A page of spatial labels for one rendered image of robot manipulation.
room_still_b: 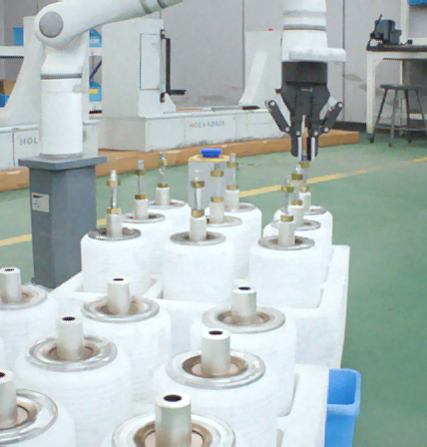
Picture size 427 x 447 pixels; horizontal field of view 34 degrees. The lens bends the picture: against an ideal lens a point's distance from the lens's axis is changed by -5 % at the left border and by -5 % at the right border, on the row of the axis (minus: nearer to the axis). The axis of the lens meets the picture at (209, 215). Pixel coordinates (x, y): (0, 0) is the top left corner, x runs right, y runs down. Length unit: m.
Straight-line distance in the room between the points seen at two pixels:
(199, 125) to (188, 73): 3.91
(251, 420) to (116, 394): 0.11
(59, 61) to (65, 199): 0.29
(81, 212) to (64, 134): 0.17
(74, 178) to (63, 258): 0.17
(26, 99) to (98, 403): 2.98
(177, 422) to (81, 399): 0.14
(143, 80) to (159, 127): 0.27
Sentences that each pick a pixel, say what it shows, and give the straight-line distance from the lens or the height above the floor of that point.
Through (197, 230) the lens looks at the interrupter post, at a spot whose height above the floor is 0.26.
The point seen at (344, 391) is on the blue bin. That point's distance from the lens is 0.89.
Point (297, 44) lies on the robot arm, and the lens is 1.12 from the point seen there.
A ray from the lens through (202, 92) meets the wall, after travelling 7.81.
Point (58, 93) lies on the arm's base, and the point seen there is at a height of 0.44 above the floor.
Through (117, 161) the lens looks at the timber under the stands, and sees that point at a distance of 3.53.
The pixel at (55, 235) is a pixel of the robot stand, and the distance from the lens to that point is 1.52.
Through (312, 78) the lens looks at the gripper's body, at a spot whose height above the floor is 0.47.
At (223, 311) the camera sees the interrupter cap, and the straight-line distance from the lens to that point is 0.67.
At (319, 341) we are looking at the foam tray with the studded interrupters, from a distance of 0.90.
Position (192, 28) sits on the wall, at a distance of 7.92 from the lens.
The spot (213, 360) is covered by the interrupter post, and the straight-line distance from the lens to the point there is 0.53.
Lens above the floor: 0.46
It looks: 11 degrees down
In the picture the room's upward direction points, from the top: straight up
